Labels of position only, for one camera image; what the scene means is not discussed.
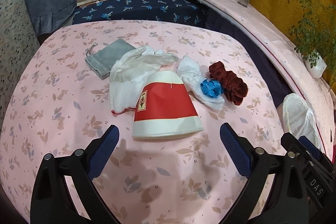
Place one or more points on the speckled floral cloth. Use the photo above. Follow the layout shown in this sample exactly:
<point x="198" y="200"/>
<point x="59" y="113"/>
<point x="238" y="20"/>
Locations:
<point x="13" y="37"/>

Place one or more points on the pale pink cloth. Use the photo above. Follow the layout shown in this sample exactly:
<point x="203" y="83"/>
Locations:
<point x="249" y="14"/>

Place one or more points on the bin with white liner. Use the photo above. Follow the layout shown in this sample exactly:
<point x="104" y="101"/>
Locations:
<point x="296" y="113"/>

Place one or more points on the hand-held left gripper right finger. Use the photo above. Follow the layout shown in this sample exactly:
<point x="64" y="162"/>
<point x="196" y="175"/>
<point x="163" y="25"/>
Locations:
<point x="235" y="150"/>

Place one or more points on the pink rabbit-print tablecloth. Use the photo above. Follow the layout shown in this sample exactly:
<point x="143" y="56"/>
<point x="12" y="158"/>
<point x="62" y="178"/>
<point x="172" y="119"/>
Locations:
<point x="65" y="95"/>

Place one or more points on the white cotton glove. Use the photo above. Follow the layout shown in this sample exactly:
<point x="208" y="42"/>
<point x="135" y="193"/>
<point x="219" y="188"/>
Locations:
<point x="136" y="61"/>

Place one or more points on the red paper cup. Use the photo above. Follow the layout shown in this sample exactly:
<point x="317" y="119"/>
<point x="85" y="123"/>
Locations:
<point x="165" y="108"/>

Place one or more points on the blue tape measure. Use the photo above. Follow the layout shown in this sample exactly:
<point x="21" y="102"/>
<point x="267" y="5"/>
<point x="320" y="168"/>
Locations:
<point x="211" y="88"/>

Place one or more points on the potted plant in white pot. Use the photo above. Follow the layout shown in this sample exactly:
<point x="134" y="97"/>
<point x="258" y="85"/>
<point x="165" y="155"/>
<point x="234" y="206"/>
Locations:
<point x="316" y="66"/>

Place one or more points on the white glove with red trim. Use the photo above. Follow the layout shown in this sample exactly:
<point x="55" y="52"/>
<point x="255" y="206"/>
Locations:
<point x="123" y="95"/>

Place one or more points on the navy floral cloth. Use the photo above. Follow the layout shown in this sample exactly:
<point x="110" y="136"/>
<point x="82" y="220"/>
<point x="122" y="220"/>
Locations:
<point x="147" y="7"/>

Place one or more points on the dark red velvet scrunchie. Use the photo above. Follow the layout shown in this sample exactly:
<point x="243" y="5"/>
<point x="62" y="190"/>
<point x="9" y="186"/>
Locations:
<point x="231" y="85"/>

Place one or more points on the crumpled white tissue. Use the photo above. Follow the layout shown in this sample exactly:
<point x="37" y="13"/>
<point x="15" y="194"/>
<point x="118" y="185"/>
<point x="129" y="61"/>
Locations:
<point x="191" y="74"/>

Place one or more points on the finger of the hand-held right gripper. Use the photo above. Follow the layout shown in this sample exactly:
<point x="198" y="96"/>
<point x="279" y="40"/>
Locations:
<point x="288" y="141"/>

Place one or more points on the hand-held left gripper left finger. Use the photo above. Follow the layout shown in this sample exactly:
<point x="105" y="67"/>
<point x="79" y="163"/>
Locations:
<point x="103" y="153"/>

